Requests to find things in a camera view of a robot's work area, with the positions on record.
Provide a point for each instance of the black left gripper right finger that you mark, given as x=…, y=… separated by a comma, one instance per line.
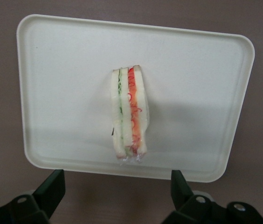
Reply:
x=180, y=191

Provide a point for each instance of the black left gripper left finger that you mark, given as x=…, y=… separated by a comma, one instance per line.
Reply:
x=50, y=191

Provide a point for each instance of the triangle sandwich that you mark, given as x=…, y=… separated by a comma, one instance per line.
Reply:
x=129, y=112

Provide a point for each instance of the cream plastic tray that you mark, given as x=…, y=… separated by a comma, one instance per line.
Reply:
x=64, y=70

